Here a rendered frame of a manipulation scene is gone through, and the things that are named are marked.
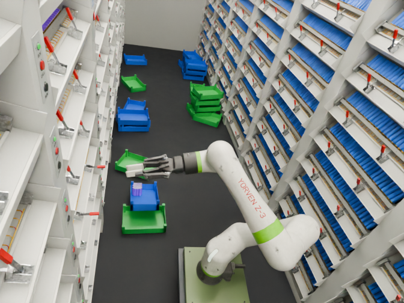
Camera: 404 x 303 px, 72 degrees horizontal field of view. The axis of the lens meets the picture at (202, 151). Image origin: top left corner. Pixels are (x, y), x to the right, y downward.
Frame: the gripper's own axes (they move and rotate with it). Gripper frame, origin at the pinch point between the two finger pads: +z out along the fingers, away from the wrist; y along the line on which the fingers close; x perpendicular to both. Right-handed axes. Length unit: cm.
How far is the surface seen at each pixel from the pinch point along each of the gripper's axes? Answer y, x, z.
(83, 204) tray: -7.8, -8.0, 21.9
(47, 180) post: -40, 38, 12
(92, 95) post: 30.3, 20.0, 15.3
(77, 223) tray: -17.1, -7.6, 22.7
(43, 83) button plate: -35, 58, 6
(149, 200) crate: 53, -83, 4
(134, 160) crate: 104, -86, 16
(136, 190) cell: 61, -79, 13
